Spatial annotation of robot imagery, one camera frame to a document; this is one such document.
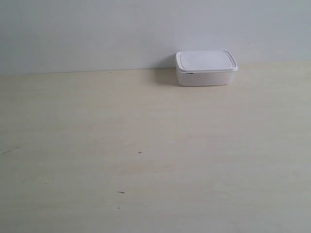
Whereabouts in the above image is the white lidded plastic container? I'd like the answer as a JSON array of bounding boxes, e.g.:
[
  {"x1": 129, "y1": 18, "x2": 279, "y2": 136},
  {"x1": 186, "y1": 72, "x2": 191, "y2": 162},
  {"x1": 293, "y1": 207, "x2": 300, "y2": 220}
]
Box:
[{"x1": 175, "y1": 50, "x2": 239, "y2": 86}]

